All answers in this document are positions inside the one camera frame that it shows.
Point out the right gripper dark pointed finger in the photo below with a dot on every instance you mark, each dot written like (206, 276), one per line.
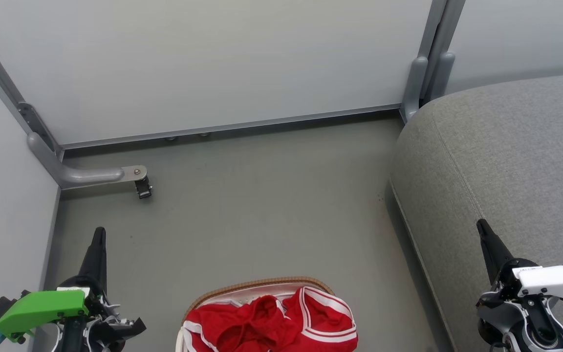
(492, 249)

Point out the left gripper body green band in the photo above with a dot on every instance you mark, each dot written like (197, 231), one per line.
(42, 308)

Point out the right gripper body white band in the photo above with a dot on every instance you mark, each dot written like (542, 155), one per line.
(550, 281)

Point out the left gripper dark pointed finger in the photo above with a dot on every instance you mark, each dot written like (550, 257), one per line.
(97, 259)

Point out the red jersey with white trim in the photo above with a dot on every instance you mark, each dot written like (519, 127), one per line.
(262, 327)

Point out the grey fabric sofa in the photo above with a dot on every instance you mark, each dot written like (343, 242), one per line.
(506, 161)

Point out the black caster wheel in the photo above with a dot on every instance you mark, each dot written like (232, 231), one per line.
(143, 188)

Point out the grey partition support foot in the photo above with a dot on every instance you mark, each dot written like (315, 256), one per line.
(86, 175)

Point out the white laundry basket brown rim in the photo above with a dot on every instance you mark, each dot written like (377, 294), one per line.
(262, 282)

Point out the grey partition bottom rail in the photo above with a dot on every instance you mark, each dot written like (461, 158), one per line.
(232, 126)

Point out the grey partition double post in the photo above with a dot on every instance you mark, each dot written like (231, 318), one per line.
(428, 63)

